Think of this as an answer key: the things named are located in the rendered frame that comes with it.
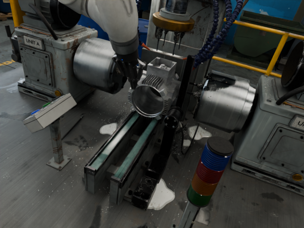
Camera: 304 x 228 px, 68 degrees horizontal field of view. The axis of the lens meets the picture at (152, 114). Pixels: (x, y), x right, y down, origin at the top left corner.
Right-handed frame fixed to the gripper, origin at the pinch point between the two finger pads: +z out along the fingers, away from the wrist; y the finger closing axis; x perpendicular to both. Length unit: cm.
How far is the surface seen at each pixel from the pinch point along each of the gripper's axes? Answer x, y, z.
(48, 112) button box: 27.7, 15.9, -12.5
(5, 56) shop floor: -81, 271, 174
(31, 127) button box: 34.0, 18.8, -11.5
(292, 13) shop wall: -441, -138, 271
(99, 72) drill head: -3.4, 19.7, 6.8
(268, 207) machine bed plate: 23, -65, 22
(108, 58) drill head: -9.6, 17.0, 2.9
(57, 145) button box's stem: 34.2, 16.4, 3.4
